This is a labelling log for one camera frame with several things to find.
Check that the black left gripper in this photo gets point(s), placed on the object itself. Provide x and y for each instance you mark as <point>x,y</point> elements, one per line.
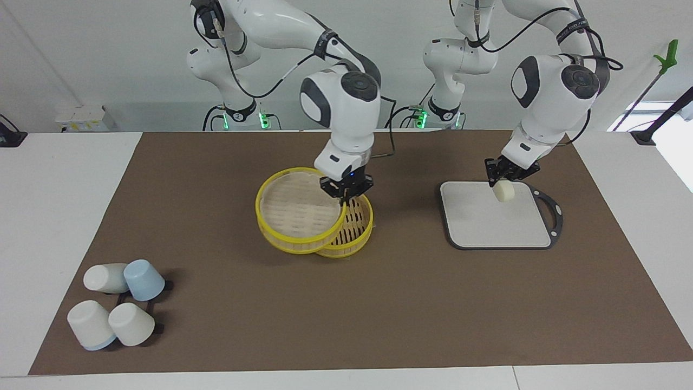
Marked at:
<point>520,168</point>

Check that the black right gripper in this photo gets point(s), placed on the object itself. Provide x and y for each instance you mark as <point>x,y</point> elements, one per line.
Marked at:
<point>346,185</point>

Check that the cream steamed bun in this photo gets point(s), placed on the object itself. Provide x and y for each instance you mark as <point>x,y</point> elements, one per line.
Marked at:
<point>503,191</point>

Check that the white perforated steamer liner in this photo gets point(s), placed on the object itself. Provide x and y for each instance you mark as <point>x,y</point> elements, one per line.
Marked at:
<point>298,208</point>

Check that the yellow bamboo steamer lid tier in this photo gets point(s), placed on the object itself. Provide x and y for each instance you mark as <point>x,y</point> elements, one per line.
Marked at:
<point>295,245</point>

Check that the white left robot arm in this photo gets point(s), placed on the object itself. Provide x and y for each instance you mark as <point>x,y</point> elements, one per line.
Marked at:
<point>547,103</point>

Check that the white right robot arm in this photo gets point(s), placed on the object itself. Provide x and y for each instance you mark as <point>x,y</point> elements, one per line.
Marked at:
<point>346,114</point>

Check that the yellow bamboo steamer base basket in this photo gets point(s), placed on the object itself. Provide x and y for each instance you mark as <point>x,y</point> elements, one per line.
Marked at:
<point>354,222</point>

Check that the white cutting board grey rim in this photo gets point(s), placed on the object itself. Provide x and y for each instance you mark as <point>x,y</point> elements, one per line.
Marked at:
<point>487,222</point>

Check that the brown table mat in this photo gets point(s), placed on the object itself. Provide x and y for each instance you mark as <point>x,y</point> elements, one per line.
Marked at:
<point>379,309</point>

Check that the black slanted stand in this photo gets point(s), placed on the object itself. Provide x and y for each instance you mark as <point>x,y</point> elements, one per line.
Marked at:
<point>644,135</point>

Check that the green tipped pole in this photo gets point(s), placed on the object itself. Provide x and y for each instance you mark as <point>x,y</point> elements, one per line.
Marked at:
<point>668,57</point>

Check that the light blue plastic cup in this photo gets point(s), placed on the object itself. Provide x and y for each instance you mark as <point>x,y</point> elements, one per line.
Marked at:
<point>143,279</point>

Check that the white plastic cup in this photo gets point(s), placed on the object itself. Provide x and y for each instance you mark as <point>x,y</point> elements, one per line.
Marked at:
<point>132,325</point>
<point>89,325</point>
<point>103,278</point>

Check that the white box stack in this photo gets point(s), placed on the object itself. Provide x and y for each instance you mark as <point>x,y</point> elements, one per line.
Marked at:
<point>81,119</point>

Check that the black desk device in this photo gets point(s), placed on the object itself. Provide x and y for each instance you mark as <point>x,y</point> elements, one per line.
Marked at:
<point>11,138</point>

